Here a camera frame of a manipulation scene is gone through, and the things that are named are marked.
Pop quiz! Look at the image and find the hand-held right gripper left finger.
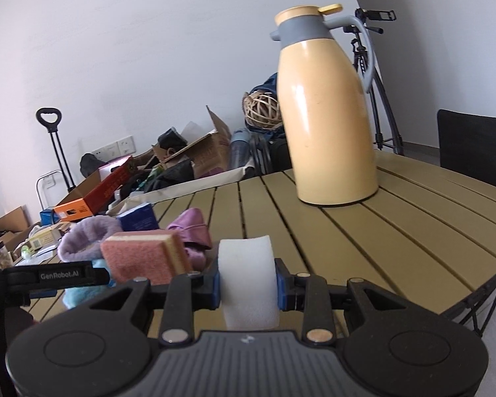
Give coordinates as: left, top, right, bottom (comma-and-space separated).
89, 267, 222, 346

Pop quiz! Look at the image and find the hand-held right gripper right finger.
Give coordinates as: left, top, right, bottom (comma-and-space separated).
274, 257, 401, 346

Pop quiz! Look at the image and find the teal fuzzy cloth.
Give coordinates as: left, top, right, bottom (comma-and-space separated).
62, 258, 116, 311

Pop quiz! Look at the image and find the purple fuzzy sock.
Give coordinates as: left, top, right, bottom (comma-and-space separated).
57, 215, 122, 263

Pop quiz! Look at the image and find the pink and yellow sponge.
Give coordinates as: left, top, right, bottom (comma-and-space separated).
100, 232, 194, 286

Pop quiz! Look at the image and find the blue tissue packet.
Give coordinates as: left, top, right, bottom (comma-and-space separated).
116, 202, 160, 232

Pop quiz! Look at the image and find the white plastic sheet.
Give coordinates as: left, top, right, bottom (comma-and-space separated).
12, 244, 62, 265

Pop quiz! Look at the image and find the yellow green packet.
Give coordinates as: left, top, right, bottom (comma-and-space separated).
27, 229, 62, 251

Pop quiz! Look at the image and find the small blue box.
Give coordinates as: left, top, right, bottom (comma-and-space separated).
40, 206, 61, 225

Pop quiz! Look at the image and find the pink purple cloth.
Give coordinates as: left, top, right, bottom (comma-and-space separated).
165, 207, 213, 269

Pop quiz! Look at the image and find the open brown cardboard box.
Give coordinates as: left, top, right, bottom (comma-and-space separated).
0, 204, 34, 236

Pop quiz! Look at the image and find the orange and red box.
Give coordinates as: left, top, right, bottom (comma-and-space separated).
53, 155, 135, 222

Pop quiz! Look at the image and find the black wagon with beige liner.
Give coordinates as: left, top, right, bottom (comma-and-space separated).
107, 165, 257, 216

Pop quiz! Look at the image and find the black cap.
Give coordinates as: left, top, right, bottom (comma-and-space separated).
80, 153, 108, 176

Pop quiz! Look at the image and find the dark grey bag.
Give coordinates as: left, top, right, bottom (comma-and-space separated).
143, 158, 196, 193

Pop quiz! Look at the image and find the tan slatted folding table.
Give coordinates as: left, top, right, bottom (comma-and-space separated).
14, 161, 496, 340

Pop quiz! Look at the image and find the black suitcase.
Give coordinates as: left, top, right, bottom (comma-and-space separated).
269, 136, 294, 172

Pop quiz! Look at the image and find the printed brown cardboard box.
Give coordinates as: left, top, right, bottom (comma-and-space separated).
151, 105, 232, 180

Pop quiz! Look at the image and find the grey water bottle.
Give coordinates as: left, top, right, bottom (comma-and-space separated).
230, 128, 253, 170

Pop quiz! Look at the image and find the yellow thermos jug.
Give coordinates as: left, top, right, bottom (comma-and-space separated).
270, 3, 380, 205

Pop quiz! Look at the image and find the black pouch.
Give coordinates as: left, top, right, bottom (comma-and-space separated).
157, 127, 188, 150

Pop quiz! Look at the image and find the wicker ball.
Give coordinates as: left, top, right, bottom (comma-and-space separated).
242, 91, 282, 130

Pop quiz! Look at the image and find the black tripod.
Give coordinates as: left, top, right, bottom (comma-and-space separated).
342, 7, 405, 157

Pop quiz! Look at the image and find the blue cloth bag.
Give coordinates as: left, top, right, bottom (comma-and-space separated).
248, 72, 288, 141

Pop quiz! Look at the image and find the black folding chair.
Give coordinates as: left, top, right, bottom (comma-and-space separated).
437, 109, 496, 335

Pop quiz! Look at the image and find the white metal trolley frame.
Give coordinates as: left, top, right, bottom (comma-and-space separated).
36, 171, 73, 211

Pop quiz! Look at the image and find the white wall socket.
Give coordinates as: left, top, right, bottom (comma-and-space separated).
92, 136, 136, 161

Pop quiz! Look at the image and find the black trolley handle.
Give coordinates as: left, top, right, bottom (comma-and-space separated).
36, 108, 77, 195

